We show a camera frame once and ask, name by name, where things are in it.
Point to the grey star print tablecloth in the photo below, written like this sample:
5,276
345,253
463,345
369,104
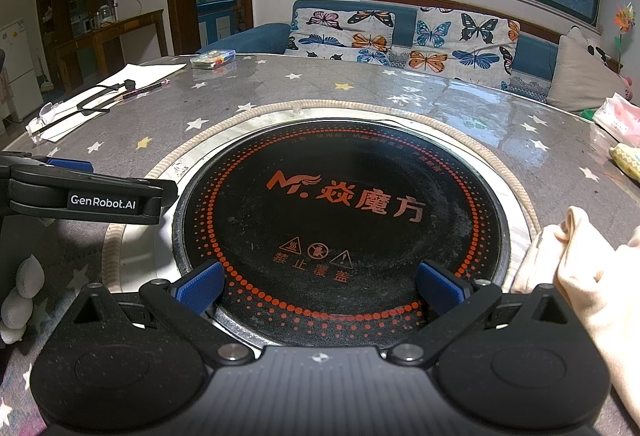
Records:
350,81

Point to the black glasses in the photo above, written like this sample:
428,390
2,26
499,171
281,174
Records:
129,85

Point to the clear plastic glasses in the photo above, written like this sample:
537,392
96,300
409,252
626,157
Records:
42,119

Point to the small colourful packet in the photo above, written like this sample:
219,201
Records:
212,59

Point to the pink patterned pen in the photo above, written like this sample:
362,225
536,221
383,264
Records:
145,89

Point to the butterfly print cushion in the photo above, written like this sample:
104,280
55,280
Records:
340,36
460,46

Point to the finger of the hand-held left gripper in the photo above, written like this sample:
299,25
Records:
70,165
100,201

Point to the pink plastic bag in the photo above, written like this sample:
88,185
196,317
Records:
620,121

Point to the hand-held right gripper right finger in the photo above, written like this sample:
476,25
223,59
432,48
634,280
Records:
436,287

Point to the white paper sheet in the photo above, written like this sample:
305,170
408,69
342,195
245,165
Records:
145,74

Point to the white fridge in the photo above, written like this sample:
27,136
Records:
17,66

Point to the panda plush toy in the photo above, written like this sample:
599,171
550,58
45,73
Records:
600,54

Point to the wooden console table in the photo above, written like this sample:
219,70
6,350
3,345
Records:
125,24

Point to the black round induction cooktop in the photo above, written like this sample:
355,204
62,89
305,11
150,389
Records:
350,226

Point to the yellow-green knitted cloth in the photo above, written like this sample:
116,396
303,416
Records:
629,161

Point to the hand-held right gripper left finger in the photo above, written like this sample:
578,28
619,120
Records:
202,287

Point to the blue sofa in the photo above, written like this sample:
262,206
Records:
250,39

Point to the colourful pinwheel toy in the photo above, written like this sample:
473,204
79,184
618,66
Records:
625,24

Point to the grey pillow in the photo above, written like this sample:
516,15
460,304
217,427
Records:
580,71

